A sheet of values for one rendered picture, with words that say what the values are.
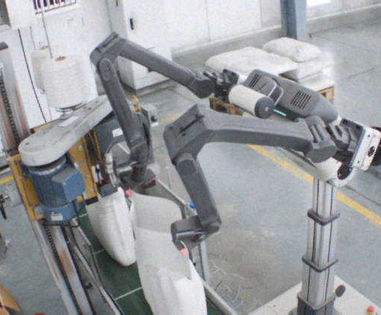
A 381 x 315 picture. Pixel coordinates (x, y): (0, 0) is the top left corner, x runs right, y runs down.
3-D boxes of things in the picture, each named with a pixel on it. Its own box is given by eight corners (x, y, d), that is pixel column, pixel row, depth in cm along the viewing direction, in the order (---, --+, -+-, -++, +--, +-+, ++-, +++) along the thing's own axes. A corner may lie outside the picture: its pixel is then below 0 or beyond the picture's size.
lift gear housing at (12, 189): (25, 208, 185) (17, 186, 180) (13, 212, 183) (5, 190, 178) (20, 196, 193) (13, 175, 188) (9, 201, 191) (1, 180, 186)
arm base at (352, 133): (344, 118, 127) (330, 156, 130) (328, 112, 122) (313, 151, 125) (367, 127, 121) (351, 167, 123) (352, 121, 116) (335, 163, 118)
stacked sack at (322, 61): (337, 68, 494) (337, 55, 487) (295, 82, 467) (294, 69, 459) (310, 59, 528) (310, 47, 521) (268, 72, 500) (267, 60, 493)
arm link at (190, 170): (196, 154, 99) (182, 118, 105) (171, 164, 99) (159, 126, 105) (225, 231, 135) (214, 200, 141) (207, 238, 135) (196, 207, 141)
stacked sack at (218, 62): (274, 62, 491) (273, 50, 484) (224, 76, 466) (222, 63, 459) (252, 54, 525) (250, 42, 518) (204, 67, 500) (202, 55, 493)
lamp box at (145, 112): (160, 126, 201) (157, 107, 197) (150, 129, 200) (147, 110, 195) (151, 121, 207) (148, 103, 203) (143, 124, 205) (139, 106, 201)
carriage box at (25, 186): (99, 196, 197) (83, 132, 182) (29, 224, 184) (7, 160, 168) (81, 173, 217) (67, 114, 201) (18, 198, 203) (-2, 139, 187)
